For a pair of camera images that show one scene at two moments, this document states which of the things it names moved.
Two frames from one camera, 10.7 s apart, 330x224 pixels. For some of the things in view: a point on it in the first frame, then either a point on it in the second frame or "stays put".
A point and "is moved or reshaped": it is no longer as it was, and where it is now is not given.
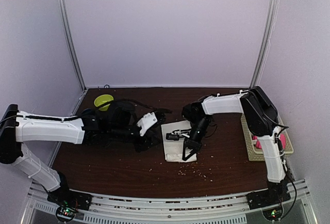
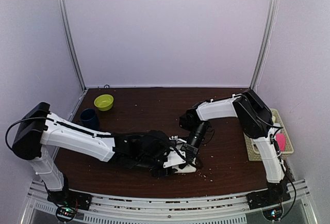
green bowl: [102, 99] stays put
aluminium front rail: [113, 208] stays put
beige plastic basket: [258, 155] stays put
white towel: [174, 149] is moved or reshaped
